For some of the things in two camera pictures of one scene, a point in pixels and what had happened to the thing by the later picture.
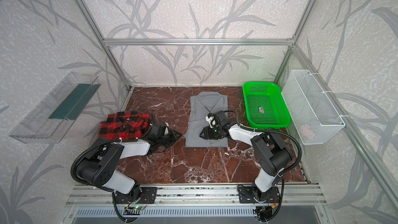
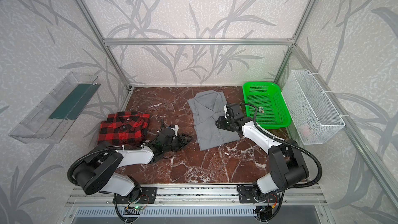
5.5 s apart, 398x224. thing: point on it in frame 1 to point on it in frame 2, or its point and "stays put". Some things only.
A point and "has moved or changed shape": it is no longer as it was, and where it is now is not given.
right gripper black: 210,131 to 222,123
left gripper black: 166,134 to 175,138
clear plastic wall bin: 45,123 stays put
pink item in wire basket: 307,130 stays put
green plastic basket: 266,106 stays put
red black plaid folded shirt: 124,125 stays put
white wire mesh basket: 313,121 stays put
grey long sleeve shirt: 201,105 has moved or changed shape
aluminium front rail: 198,196 stays put
